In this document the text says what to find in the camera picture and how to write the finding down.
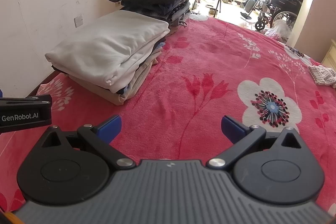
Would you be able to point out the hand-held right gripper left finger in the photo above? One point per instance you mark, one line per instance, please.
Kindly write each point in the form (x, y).
(110, 128)

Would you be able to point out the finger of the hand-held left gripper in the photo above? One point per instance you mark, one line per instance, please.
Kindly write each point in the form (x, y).
(26, 101)

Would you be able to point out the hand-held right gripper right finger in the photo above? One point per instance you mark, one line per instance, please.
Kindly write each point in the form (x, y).
(232, 128)

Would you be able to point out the cream sweatshirt with orange print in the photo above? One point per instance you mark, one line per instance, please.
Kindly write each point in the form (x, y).
(105, 48)

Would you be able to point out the near stack of folded clothes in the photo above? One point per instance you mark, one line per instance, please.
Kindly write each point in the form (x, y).
(113, 98)

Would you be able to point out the stack of dark folded clothes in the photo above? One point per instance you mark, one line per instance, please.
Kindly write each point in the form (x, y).
(162, 3)

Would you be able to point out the pink floral blanket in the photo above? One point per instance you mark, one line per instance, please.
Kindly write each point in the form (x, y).
(210, 56)

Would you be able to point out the light blue folded garment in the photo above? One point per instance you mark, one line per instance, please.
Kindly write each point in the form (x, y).
(160, 45)

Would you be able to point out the pink checkered garment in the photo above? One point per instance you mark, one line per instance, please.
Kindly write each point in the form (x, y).
(323, 77)

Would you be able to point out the white plastic bag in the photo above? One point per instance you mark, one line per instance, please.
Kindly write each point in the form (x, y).
(279, 29)

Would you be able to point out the metal bowl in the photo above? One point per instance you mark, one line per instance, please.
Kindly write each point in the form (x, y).
(214, 11)

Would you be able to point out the cream nightstand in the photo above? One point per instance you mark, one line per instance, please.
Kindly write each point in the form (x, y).
(331, 56)

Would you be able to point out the black wheelchair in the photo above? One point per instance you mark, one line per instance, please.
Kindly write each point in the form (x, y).
(283, 1)

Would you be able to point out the white wall socket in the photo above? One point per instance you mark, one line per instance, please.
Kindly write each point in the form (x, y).
(78, 21)

